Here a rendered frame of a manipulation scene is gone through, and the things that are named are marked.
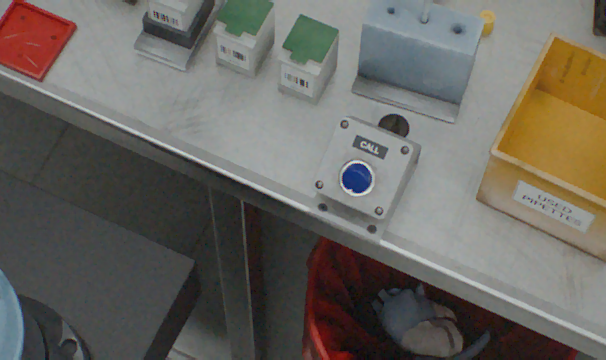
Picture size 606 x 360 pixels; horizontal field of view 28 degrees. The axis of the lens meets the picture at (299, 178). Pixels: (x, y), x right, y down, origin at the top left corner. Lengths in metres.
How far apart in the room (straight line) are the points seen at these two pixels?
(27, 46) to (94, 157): 0.93
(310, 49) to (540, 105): 0.22
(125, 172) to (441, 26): 1.10
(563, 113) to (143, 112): 0.39
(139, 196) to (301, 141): 0.97
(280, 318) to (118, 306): 1.00
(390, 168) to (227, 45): 0.20
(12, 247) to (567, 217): 0.46
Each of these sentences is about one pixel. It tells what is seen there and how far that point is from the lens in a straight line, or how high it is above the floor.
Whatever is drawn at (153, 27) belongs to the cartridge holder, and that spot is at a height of 0.90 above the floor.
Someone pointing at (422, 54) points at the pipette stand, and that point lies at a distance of 1.09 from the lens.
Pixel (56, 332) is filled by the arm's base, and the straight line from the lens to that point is 0.96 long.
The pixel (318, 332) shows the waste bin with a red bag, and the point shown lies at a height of 0.44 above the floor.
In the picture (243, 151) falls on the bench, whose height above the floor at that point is 0.87.
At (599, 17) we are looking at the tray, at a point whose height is 0.88.
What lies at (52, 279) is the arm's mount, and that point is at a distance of 1.02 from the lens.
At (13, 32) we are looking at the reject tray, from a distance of 1.22.
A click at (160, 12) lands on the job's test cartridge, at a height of 0.93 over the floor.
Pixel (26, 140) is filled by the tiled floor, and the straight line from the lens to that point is 2.16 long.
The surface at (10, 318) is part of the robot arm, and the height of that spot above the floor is 1.14.
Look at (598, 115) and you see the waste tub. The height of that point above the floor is 0.89.
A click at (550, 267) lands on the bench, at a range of 1.11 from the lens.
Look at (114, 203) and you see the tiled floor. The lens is 2.08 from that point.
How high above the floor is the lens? 1.89
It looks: 65 degrees down
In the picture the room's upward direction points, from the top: 2 degrees clockwise
